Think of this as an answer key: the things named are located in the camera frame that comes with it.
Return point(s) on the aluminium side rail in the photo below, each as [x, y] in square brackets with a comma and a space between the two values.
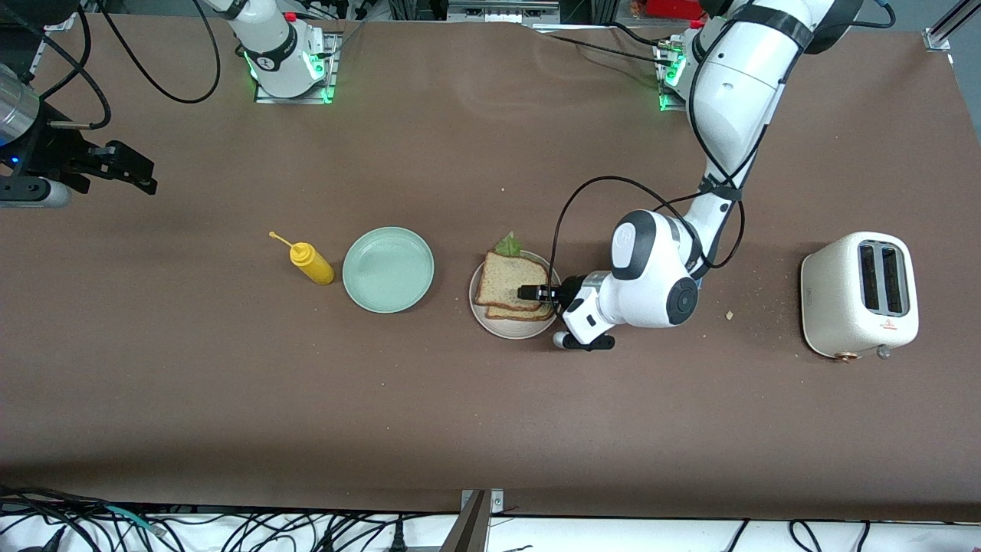
[32, 65]

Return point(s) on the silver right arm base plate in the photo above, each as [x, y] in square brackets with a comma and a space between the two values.
[333, 69]

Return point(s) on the aluminium profile bar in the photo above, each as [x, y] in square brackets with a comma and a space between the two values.
[469, 529]

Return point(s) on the green lettuce leaf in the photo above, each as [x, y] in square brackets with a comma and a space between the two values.
[509, 245]

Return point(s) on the yellow mustard squeeze bottle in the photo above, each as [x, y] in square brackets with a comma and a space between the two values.
[314, 267]

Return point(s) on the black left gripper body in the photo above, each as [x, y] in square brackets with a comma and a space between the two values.
[569, 291]

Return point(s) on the small metal bracket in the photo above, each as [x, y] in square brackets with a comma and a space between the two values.
[497, 502]

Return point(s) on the grey metal box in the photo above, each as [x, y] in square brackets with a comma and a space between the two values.
[498, 9]

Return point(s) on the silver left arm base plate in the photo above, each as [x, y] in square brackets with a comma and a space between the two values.
[668, 96]

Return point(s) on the mint green plate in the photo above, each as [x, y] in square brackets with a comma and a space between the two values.
[387, 270]

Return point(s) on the beige plate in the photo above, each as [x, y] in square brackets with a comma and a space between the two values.
[510, 330]

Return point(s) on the aluminium corner profile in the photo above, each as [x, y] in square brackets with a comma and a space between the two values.
[939, 38]

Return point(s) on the brown bread slice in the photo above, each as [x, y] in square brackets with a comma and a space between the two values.
[502, 280]
[521, 314]

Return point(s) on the white toaster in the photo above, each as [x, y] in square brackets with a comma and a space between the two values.
[835, 299]

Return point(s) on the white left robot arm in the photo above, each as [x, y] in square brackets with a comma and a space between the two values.
[651, 276]

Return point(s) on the red box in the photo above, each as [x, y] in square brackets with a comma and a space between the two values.
[674, 8]

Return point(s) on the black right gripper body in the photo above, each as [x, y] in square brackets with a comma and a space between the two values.
[55, 149]

